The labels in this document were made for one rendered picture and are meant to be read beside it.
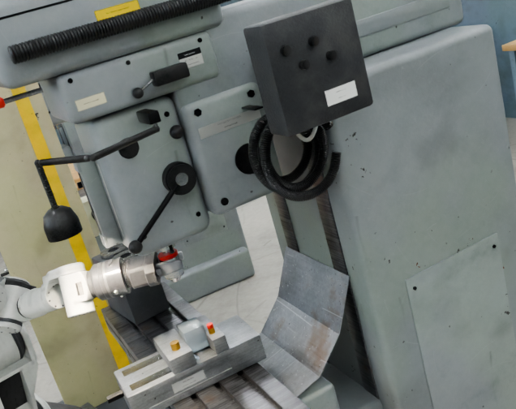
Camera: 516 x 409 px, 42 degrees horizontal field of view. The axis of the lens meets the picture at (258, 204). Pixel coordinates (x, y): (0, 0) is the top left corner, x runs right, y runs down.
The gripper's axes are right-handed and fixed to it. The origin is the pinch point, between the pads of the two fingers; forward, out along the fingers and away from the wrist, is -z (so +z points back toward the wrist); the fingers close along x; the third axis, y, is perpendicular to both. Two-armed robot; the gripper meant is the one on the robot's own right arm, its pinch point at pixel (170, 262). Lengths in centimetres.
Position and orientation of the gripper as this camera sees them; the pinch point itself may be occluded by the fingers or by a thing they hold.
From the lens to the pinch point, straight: 160.7
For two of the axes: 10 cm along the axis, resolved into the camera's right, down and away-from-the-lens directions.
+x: -0.9, -3.0, 9.5
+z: -9.6, 2.6, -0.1
